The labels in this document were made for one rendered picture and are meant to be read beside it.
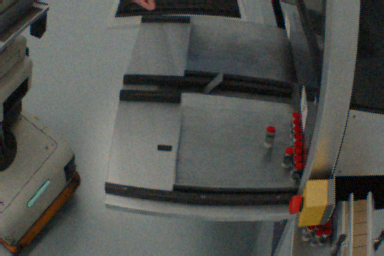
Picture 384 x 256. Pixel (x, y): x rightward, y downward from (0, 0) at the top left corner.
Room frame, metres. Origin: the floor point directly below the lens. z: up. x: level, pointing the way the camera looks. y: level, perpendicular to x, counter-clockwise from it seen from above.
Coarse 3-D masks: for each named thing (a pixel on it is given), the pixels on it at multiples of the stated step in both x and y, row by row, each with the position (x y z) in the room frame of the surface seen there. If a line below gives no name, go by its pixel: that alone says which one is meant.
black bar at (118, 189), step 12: (108, 192) 0.87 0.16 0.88; (120, 192) 0.87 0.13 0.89; (132, 192) 0.87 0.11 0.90; (144, 192) 0.88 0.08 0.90; (156, 192) 0.88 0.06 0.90; (168, 192) 0.88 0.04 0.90; (180, 192) 0.89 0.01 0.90; (192, 192) 0.89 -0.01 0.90; (204, 204) 0.87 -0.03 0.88; (216, 204) 0.87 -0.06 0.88; (228, 204) 0.87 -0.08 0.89; (240, 204) 0.87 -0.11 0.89; (252, 204) 0.87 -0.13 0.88; (264, 204) 0.87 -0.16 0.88; (276, 204) 0.87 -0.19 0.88
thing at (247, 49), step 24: (192, 24) 1.49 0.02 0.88; (216, 24) 1.49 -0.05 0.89; (240, 24) 1.49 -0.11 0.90; (264, 24) 1.49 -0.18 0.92; (192, 48) 1.37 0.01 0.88; (216, 48) 1.38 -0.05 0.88; (240, 48) 1.39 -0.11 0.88; (264, 48) 1.41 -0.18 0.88; (288, 48) 1.43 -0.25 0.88; (192, 72) 1.23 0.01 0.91; (216, 72) 1.23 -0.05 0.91; (240, 72) 1.28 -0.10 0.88; (264, 72) 1.30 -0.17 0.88; (288, 72) 1.32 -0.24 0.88
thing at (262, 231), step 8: (248, 0) 2.76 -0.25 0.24; (256, 0) 2.31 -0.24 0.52; (248, 8) 2.74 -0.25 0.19; (256, 8) 2.30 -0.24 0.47; (248, 16) 2.72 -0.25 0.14; (256, 16) 2.28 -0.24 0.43; (336, 200) 0.87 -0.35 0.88; (344, 200) 0.87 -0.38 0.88; (360, 200) 0.87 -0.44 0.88; (376, 200) 0.86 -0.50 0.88; (376, 208) 0.83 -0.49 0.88; (376, 216) 0.83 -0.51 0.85; (256, 224) 1.34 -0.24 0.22; (264, 224) 1.18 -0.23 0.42; (272, 224) 1.05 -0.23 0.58; (376, 224) 0.83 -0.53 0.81; (256, 232) 1.28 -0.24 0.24; (264, 232) 1.13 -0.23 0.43; (272, 232) 1.01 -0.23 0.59; (376, 232) 0.83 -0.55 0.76; (256, 240) 1.23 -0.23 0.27; (264, 240) 1.08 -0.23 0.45; (256, 248) 1.17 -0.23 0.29; (264, 248) 1.04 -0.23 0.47
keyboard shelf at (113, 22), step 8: (240, 0) 1.81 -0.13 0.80; (112, 8) 1.72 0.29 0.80; (240, 8) 1.75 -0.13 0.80; (112, 16) 1.66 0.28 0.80; (136, 16) 1.65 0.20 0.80; (208, 16) 1.66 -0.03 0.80; (216, 16) 1.67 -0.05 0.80; (112, 24) 1.61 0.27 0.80; (120, 24) 1.61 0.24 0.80; (128, 24) 1.61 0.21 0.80; (136, 24) 1.61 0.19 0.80
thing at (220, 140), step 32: (192, 96) 1.15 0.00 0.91; (224, 96) 1.15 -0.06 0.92; (192, 128) 1.08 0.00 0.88; (224, 128) 1.09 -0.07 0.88; (256, 128) 1.10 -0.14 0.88; (288, 128) 1.10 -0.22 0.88; (192, 160) 0.99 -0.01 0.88; (224, 160) 1.00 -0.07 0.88; (256, 160) 1.00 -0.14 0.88; (224, 192) 0.89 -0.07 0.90; (256, 192) 0.89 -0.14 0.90; (288, 192) 0.89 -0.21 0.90
